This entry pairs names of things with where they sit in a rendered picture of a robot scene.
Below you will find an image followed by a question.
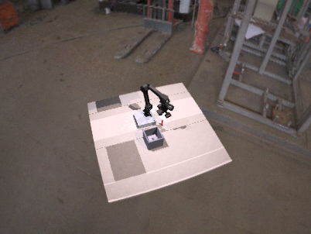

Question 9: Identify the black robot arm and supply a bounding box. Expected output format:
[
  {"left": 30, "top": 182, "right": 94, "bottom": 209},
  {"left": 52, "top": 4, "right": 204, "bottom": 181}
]
[{"left": 140, "top": 84, "right": 174, "bottom": 117}]

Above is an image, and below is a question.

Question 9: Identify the pale pink plate with hole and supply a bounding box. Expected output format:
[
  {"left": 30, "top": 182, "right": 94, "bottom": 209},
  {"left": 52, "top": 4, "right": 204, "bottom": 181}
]
[{"left": 147, "top": 134, "right": 158, "bottom": 142}]

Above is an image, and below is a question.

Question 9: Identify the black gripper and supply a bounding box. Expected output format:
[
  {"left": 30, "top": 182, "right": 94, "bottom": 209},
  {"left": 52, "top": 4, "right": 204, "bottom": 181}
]
[{"left": 157, "top": 104, "right": 172, "bottom": 118}]

